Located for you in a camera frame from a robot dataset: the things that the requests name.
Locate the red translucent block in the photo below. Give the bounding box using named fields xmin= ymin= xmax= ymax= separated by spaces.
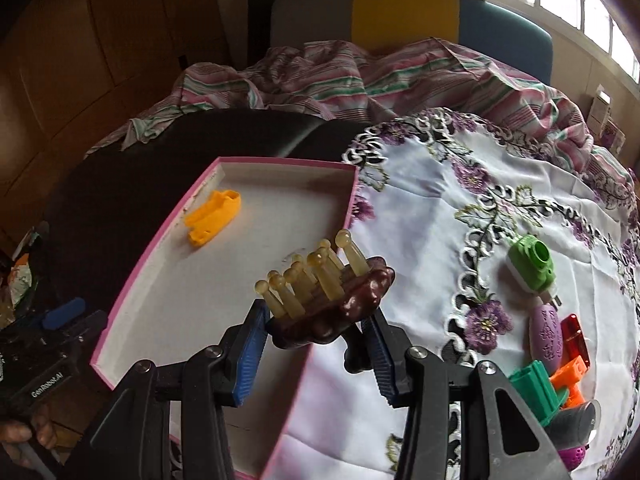
xmin=561 ymin=313 xmax=591 ymax=368

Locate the white floral embroidered cloth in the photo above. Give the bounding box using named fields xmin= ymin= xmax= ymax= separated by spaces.
xmin=169 ymin=105 xmax=640 ymax=480

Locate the magenta plastic toy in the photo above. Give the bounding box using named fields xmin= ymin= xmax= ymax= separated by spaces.
xmin=558 ymin=446 xmax=588 ymax=471

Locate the grey black cylinder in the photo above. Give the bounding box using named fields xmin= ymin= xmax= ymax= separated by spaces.
xmin=544 ymin=400 xmax=601 ymax=451

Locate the orange toy piece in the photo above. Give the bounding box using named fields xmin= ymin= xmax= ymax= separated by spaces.
xmin=550 ymin=356 xmax=588 ymax=408

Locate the pink striped bedsheet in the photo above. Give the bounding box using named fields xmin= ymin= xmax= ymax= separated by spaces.
xmin=94 ymin=38 xmax=634 ymax=208

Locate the snack bag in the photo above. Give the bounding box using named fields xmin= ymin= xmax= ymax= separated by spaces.
xmin=6 ymin=254 xmax=32 ymax=309

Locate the white box by window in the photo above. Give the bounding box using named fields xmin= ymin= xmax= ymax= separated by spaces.
xmin=587 ymin=84 xmax=626 ymax=157

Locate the green toy camera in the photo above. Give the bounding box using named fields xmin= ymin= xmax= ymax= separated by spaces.
xmin=506 ymin=234 xmax=562 ymax=309

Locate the orange plastic block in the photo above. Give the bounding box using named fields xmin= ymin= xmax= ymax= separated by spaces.
xmin=183 ymin=190 xmax=242 ymax=247

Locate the grey yellow blue backrest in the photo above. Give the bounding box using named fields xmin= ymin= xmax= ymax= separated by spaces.
xmin=269 ymin=0 xmax=553 ymax=84

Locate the green plastic spool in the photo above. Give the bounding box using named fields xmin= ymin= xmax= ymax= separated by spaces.
xmin=508 ymin=360 xmax=568 ymax=427

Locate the brown massager with yellow pegs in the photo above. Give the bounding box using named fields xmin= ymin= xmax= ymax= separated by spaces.
xmin=255 ymin=229 xmax=395 ymax=349

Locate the person's left hand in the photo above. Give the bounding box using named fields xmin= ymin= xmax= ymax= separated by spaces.
xmin=0 ymin=404 xmax=58 ymax=469

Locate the pink white shallow tray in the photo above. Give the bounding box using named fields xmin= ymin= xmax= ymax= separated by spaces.
xmin=89 ymin=155 xmax=362 ymax=480

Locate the purple oval case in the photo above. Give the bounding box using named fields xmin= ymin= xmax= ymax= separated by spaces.
xmin=528 ymin=304 xmax=563 ymax=376

